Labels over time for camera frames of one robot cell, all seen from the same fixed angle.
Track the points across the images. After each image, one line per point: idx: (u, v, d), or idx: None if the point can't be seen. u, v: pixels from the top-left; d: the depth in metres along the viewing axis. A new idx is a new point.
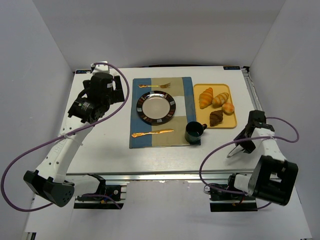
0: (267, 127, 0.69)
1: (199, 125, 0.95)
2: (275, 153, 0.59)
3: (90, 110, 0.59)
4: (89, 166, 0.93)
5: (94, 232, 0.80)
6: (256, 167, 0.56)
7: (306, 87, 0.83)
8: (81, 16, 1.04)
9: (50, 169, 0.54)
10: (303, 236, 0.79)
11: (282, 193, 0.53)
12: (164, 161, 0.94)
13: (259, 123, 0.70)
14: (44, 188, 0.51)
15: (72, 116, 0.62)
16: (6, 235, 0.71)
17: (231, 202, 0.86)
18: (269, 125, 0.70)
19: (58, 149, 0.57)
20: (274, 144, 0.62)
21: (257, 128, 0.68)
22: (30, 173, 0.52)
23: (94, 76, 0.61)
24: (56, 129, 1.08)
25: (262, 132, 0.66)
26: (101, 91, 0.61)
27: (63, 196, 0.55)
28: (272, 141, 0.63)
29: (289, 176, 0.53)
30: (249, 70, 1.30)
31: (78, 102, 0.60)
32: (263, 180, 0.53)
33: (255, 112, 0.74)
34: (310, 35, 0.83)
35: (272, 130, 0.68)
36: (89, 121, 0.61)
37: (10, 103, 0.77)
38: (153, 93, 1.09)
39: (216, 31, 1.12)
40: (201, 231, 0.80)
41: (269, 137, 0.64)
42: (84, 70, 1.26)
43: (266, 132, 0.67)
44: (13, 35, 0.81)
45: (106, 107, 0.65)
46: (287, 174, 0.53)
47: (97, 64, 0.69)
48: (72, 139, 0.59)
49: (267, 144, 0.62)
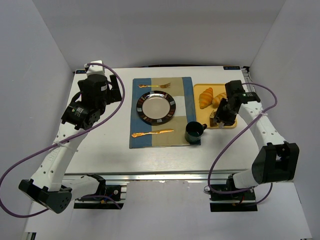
0: (253, 99, 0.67)
1: (199, 125, 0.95)
2: (273, 136, 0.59)
3: (84, 115, 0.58)
4: (89, 166, 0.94)
5: (94, 231, 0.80)
6: (260, 156, 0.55)
7: (306, 87, 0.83)
8: (81, 17, 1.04)
9: (45, 178, 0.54)
10: (303, 236, 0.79)
11: (287, 173, 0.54)
12: (164, 161, 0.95)
13: (244, 95, 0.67)
14: (40, 197, 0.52)
15: (66, 122, 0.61)
16: (6, 235, 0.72)
17: (231, 202, 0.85)
18: (252, 94, 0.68)
19: (53, 158, 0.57)
20: (267, 121, 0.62)
21: (243, 104, 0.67)
22: (25, 182, 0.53)
23: (87, 80, 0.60)
24: (57, 129, 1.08)
25: (251, 108, 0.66)
26: (94, 95, 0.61)
27: (59, 203, 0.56)
28: (264, 120, 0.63)
29: (292, 158, 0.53)
30: (249, 69, 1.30)
31: (71, 108, 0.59)
32: (269, 167, 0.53)
33: (233, 84, 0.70)
34: (310, 34, 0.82)
35: (258, 101, 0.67)
36: (83, 127, 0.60)
37: (9, 103, 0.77)
38: (153, 93, 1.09)
39: (216, 31, 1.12)
40: (200, 231, 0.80)
41: (259, 115, 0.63)
42: (84, 70, 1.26)
43: (254, 108, 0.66)
44: (13, 35, 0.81)
45: (102, 109, 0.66)
46: (290, 157, 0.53)
47: (91, 65, 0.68)
48: (66, 147, 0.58)
49: (262, 126, 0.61)
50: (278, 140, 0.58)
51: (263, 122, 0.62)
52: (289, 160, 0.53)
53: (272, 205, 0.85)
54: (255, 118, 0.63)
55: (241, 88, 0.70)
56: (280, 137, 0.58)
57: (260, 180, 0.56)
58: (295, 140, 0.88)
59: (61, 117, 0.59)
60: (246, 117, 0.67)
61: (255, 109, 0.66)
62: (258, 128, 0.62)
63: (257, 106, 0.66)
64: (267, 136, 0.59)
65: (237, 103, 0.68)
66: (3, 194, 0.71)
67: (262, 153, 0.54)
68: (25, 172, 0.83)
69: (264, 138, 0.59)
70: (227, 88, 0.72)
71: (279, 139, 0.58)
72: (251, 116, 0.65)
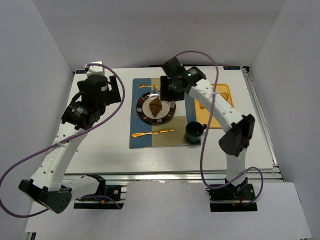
0: (198, 77, 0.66)
1: (199, 125, 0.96)
2: (232, 114, 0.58)
3: (84, 115, 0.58)
4: (89, 166, 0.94)
5: (93, 231, 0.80)
6: (225, 135, 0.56)
7: (306, 86, 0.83)
8: (81, 17, 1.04)
9: (45, 178, 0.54)
10: (303, 237, 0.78)
11: (247, 138, 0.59)
12: (164, 161, 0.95)
13: (189, 75, 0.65)
14: (40, 197, 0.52)
15: (66, 123, 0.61)
16: (5, 235, 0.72)
17: (231, 202, 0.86)
18: (196, 71, 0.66)
19: (52, 158, 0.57)
20: (220, 99, 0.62)
21: (192, 87, 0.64)
22: (24, 182, 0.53)
23: (87, 81, 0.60)
24: (57, 129, 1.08)
25: (202, 89, 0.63)
26: (95, 95, 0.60)
27: (59, 203, 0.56)
28: (218, 98, 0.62)
29: (251, 126, 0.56)
30: (249, 70, 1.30)
31: (71, 108, 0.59)
32: (236, 143, 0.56)
33: (171, 64, 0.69)
34: (310, 35, 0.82)
35: (205, 79, 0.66)
36: (83, 127, 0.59)
37: (9, 103, 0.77)
38: (153, 93, 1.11)
39: (216, 31, 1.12)
40: (200, 231, 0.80)
41: (214, 95, 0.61)
42: (84, 70, 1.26)
43: (205, 87, 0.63)
44: (13, 35, 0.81)
45: (102, 110, 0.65)
46: (251, 126, 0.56)
47: (91, 66, 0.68)
48: (66, 147, 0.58)
49: (219, 106, 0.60)
50: (238, 116, 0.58)
51: (217, 101, 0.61)
52: (249, 129, 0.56)
53: (271, 205, 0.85)
54: (211, 100, 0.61)
55: (178, 65, 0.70)
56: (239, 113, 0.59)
57: (231, 152, 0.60)
58: (296, 140, 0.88)
59: (61, 117, 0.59)
60: (199, 99, 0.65)
61: (206, 89, 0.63)
62: (218, 111, 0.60)
63: (207, 85, 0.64)
64: (229, 116, 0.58)
65: (184, 84, 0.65)
66: (3, 194, 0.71)
67: (230, 134, 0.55)
68: (25, 172, 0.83)
69: (226, 119, 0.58)
70: (166, 69, 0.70)
71: (237, 114, 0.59)
72: (206, 98, 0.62)
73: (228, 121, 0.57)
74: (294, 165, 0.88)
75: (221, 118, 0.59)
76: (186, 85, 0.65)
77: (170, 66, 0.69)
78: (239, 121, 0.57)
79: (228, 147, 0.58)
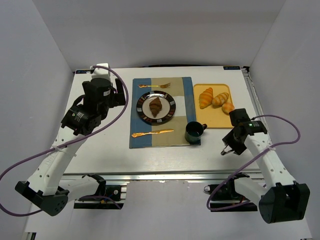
0: (259, 129, 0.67)
1: (199, 125, 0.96)
2: (282, 174, 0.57)
3: (83, 121, 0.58)
4: (88, 166, 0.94)
5: (93, 231, 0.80)
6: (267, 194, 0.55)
7: (306, 86, 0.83)
8: (81, 17, 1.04)
9: (41, 182, 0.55)
10: (303, 236, 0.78)
11: (295, 212, 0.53)
12: (164, 161, 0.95)
13: (250, 125, 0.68)
14: (35, 201, 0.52)
15: (66, 126, 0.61)
16: (6, 235, 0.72)
17: (230, 202, 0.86)
18: (259, 124, 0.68)
19: (50, 162, 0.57)
20: (275, 157, 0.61)
21: (249, 135, 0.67)
22: (21, 184, 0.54)
23: (89, 85, 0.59)
24: (57, 129, 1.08)
25: (258, 140, 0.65)
26: (96, 101, 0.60)
27: (55, 206, 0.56)
28: (273, 155, 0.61)
29: (302, 199, 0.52)
30: (249, 70, 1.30)
31: (72, 111, 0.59)
32: (279, 209, 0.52)
33: (237, 112, 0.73)
34: (310, 34, 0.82)
35: (265, 132, 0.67)
36: (82, 133, 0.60)
37: (9, 103, 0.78)
38: (153, 93, 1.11)
39: (216, 31, 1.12)
40: (200, 230, 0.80)
41: (267, 149, 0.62)
42: (84, 70, 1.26)
43: (261, 140, 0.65)
44: (13, 35, 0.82)
45: (104, 113, 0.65)
46: (301, 197, 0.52)
47: (96, 68, 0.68)
48: (63, 152, 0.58)
49: (270, 163, 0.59)
50: (287, 180, 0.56)
51: (270, 156, 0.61)
52: (298, 201, 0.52)
53: None
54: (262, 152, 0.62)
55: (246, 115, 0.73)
56: (289, 177, 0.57)
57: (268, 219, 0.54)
58: (296, 140, 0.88)
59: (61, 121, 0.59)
60: (252, 149, 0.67)
61: (262, 142, 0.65)
62: (266, 166, 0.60)
63: (264, 139, 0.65)
64: (277, 175, 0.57)
65: (243, 132, 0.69)
66: (3, 194, 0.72)
67: (271, 192, 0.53)
68: (25, 173, 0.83)
69: (273, 176, 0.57)
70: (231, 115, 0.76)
71: (288, 178, 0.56)
72: (258, 149, 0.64)
73: (273, 180, 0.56)
74: (294, 165, 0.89)
75: (268, 174, 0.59)
76: (245, 133, 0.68)
77: (237, 114, 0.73)
78: (288, 186, 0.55)
79: (268, 211, 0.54)
